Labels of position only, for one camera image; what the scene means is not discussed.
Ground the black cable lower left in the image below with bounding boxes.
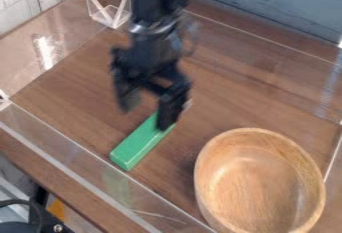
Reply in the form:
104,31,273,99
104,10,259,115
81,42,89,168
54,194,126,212
0,199,45,233

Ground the clear acrylic enclosure wall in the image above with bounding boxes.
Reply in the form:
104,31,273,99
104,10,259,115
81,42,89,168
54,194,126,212
0,0,342,233

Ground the black device lower left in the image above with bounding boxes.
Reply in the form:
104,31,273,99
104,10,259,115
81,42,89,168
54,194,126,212
0,217,76,233

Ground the green rectangular block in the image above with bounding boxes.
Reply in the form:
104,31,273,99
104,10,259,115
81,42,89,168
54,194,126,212
109,113,173,171

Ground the brown wooden bowl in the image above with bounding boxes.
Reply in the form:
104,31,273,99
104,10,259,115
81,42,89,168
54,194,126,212
193,128,325,233

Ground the clear acrylic corner bracket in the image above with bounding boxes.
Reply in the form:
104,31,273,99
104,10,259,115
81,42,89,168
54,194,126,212
85,0,130,29

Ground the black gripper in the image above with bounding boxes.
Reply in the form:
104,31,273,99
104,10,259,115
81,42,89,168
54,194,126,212
109,30,190,131

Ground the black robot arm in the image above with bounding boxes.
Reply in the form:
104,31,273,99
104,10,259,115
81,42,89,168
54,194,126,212
109,0,190,131

